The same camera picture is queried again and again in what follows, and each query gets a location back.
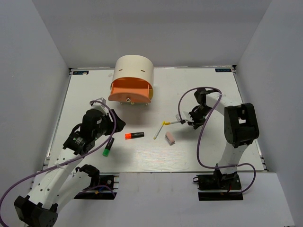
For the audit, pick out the orange highlighter marker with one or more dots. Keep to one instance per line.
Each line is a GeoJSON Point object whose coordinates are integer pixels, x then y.
{"type": "Point", "coordinates": [134, 135]}

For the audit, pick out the green highlighter marker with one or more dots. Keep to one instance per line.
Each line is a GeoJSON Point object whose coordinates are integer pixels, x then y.
{"type": "Point", "coordinates": [108, 147]}

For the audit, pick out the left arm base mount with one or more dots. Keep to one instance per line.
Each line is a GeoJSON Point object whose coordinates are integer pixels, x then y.
{"type": "Point", "coordinates": [105, 189]}

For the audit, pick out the pink eraser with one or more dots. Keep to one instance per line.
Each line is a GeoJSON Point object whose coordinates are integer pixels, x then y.
{"type": "Point", "coordinates": [169, 137]}

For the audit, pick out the blue label sticker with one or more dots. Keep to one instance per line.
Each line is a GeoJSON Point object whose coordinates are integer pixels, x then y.
{"type": "Point", "coordinates": [82, 72]}
{"type": "Point", "coordinates": [222, 70]}

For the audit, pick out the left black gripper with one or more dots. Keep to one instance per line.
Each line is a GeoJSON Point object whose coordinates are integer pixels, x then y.
{"type": "Point", "coordinates": [120, 123]}

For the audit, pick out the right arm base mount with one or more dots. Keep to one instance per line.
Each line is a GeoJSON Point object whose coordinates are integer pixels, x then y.
{"type": "Point", "coordinates": [209, 189]}

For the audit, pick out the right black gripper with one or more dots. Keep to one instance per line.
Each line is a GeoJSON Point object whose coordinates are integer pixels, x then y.
{"type": "Point", "coordinates": [195, 123]}

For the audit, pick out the cream round drawer organizer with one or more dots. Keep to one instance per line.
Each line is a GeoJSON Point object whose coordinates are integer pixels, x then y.
{"type": "Point", "coordinates": [134, 66]}

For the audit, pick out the middle yellow white pen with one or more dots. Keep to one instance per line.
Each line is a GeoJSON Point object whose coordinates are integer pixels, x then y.
{"type": "Point", "coordinates": [169, 123]}

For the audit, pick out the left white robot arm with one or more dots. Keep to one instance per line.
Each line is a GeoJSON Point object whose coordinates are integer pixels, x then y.
{"type": "Point", "coordinates": [65, 179]}

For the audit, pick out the right blue label sticker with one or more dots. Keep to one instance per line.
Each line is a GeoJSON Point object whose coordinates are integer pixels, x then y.
{"type": "Point", "coordinates": [222, 70]}

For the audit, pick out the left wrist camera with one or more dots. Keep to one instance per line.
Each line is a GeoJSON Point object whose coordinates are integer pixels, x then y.
{"type": "Point", "coordinates": [98, 104]}

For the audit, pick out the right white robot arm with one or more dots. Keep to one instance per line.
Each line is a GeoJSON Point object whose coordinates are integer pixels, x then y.
{"type": "Point", "coordinates": [240, 125]}

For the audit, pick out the orange drawer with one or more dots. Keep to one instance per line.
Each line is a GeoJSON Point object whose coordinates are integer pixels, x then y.
{"type": "Point", "coordinates": [131, 90]}

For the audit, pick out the left blue label sticker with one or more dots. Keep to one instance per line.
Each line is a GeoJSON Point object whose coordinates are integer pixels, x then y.
{"type": "Point", "coordinates": [82, 72]}

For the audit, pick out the yellow white pen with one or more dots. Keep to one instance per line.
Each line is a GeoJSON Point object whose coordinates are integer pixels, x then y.
{"type": "Point", "coordinates": [169, 123]}
{"type": "Point", "coordinates": [158, 131]}

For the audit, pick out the left yellow white pen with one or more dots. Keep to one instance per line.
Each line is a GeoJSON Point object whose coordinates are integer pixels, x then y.
{"type": "Point", "coordinates": [158, 131]}

